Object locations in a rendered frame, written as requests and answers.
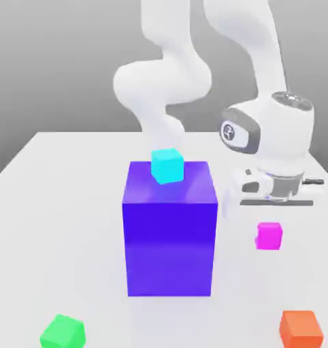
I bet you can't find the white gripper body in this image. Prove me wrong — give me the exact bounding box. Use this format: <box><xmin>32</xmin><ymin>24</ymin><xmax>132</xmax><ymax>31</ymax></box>
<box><xmin>223</xmin><ymin>186</ymin><xmax>326</xmax><ymax>221</ymax></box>

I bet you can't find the small magenta cube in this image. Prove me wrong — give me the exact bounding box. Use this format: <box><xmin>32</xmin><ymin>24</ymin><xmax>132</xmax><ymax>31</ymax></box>
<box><xmin>255</xmin><ymin>221</ymin><xmax>284</xmax><ymax>251</ymax></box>

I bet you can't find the small cyan cube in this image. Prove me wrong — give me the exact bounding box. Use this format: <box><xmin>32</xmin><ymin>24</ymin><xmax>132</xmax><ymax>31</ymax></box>
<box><xmin>150</xmin><ymin>147</ymin><xmax>185</xmax><ymax>186</ymax></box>

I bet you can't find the small orange cube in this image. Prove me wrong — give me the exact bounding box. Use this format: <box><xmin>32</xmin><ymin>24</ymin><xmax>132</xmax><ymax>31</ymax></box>
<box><xmin>278</xmin><ymin>310</ymin><xmax>325</xmax><ymax>348</ymax></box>

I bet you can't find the small green cube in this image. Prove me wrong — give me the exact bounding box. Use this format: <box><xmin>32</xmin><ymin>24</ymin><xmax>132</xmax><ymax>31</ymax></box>
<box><xmin>39</xmin><ymin>313</ymin><xmax>86</xmax><ymax>348</ymax></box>

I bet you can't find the large purple box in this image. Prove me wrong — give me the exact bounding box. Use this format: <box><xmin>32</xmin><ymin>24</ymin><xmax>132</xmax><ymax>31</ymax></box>
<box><xmin>122</xmin><ymin>160</ymin><xmax>218</xmax><ymax>298</ymax></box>

